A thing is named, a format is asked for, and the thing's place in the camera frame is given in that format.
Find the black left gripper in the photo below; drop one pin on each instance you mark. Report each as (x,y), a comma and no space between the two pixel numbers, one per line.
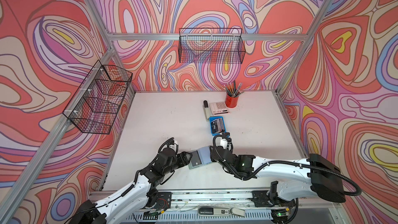
(184,162)

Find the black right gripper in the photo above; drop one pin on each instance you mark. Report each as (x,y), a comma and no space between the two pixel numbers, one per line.
(212,152)

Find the dark grey card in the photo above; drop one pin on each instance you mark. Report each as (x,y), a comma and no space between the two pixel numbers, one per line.
(195,159)

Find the mint green card holder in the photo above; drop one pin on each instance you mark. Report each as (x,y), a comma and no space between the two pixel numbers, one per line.
(205,155)

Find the blue plastic card tray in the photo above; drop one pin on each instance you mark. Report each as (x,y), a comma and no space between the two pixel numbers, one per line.
(214,117)

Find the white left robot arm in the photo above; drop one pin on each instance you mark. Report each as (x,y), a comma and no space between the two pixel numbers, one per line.
(139,193)

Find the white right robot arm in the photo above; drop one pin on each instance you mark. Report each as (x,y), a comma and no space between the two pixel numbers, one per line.
(313,176)

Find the stack of cards in tray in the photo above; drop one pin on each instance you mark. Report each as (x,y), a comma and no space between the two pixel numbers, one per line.
(217,126)

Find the beige stapler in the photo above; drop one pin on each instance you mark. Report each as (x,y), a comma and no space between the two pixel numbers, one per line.
(207,110)

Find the pink desk calculator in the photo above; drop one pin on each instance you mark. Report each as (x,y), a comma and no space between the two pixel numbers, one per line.
(218,108)

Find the red metal pencil bucket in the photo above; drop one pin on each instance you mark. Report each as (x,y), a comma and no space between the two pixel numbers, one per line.
(231,102)

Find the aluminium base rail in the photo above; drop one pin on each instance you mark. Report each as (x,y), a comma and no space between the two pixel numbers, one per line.
(181,206)

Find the grey handheld device on rail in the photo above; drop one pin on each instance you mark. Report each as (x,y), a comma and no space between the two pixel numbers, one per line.
(220,211)

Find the black wire basket left wall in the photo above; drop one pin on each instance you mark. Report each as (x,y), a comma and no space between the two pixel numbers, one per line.
(102,92)

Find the black wire basket wall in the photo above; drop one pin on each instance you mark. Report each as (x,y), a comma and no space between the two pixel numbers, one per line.
(211,45)
(102,92)

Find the black wire basket back wall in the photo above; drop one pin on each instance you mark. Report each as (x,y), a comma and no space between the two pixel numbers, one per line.
(211,45)

